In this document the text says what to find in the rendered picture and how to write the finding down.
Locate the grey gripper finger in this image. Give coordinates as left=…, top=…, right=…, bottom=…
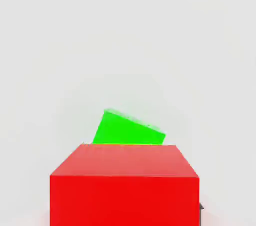
left=199, top=202, right=205, bottom=226

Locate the small red cube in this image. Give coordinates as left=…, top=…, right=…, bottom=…
left=49, top=143, right=200, bottom=226

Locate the small green cube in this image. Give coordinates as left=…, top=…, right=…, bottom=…
left=92, top=108, right=167, bottom=146

